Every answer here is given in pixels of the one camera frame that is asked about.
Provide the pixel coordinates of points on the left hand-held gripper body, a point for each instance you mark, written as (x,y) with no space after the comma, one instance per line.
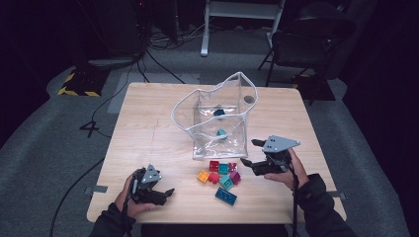
(150,174)

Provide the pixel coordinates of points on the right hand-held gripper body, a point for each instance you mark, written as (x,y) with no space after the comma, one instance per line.
(278,143)

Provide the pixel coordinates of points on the magenta toy block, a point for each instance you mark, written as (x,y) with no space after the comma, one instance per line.
(235,177)

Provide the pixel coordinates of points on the dark red toy block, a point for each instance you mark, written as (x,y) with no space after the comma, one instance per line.
(233,166)

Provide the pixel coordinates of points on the teal hollow toy block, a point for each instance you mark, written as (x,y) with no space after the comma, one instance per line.
(223,169)

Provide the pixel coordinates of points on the turquoise toy block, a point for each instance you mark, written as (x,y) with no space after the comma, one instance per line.
(226,182)

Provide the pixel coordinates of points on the light cyan toy block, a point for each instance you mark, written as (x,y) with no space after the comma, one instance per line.
(221,133)

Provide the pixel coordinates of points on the orange toy block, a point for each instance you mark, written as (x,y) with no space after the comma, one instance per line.
(203,176)

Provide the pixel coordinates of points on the long blue toy block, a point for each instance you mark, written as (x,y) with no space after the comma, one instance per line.
(226,196)

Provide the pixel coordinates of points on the red hollow toy block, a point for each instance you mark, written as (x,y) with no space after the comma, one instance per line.
(214,166)

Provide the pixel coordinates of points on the dark blue toy block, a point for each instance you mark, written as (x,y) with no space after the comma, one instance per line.
(219,112)

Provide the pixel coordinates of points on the clear plastic bag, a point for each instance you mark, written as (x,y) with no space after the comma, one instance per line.
(206,148)

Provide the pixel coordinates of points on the person's right hand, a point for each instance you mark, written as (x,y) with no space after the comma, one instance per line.
(294,176)

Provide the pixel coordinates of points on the person's left hand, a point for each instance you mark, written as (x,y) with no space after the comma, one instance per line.
(126,205)

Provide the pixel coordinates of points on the grey tape strip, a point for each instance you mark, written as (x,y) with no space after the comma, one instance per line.
(339,195)
(100,189)

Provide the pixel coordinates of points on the black base with hazard stripes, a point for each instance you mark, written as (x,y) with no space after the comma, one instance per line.
(85,82)
(316,89)

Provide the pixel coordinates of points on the black chair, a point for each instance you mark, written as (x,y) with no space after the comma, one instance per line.
(296,46)

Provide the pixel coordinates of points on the black equipment cabinet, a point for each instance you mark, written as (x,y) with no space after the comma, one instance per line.
(122,26)

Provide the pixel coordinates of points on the grey stand base plate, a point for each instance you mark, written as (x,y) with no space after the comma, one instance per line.
(108,62)

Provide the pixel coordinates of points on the white desk frame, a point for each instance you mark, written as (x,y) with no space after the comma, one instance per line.
(205,33)

